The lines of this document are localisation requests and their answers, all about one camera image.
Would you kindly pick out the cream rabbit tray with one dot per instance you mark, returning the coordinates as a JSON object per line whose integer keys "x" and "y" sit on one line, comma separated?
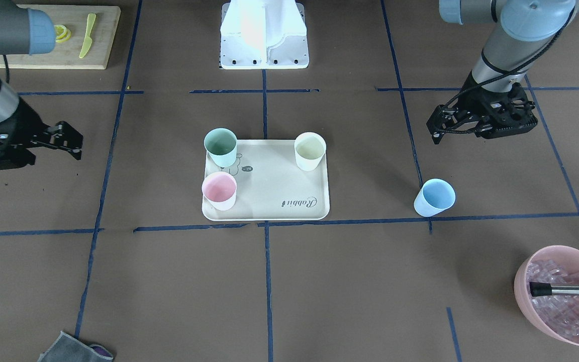
{"x": 271, "y": 186}

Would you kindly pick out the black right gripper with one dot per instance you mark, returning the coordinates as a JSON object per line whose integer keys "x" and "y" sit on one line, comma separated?
{"x": 24, "y": 126}

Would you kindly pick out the grey folded cloth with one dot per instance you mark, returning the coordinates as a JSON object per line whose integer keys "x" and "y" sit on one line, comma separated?
{"x": 68, "y": 348}

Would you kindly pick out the wooden cutting board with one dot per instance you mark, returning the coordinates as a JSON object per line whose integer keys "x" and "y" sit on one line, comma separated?
{"x": 66, "y": 55}

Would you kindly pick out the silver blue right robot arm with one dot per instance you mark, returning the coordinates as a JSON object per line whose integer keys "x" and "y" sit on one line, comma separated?
{"x": 30, "y": 32}

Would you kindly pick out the white pedestal column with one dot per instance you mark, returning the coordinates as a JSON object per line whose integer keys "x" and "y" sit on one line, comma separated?
{"x": 263, "y": 35}

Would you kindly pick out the pink cup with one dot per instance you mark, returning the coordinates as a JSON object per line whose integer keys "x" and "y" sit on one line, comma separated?
{"x": 220, "y": 189}

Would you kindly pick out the green cup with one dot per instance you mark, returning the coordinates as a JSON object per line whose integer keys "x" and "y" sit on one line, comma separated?
{"x": 221, "y": 145}

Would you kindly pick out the pink bowl with ice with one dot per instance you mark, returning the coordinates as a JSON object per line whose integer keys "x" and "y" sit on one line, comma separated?
{"x": 556, "y": 315}

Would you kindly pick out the light blue cup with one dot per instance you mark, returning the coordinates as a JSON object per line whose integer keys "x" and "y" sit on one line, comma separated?
{"x": 435, "y": 196}

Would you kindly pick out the yellow plastic spoon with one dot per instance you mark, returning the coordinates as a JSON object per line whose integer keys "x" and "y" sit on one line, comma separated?
{"x": 87, "y": 37}

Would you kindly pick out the cream yellow cup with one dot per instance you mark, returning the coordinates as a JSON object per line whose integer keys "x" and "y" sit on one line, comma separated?
{"x": 309, "y": 149}

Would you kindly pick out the metal scoop black handle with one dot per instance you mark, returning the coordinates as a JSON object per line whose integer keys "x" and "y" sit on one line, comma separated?
{"x": 571, "y": 289}

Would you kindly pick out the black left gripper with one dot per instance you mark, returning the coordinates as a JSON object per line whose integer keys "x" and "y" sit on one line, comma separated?
{"x": 472, "y": 104}

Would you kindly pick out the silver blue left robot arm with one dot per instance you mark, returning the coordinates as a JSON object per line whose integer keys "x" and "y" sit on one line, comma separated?
{"x": 524, "y": 31}

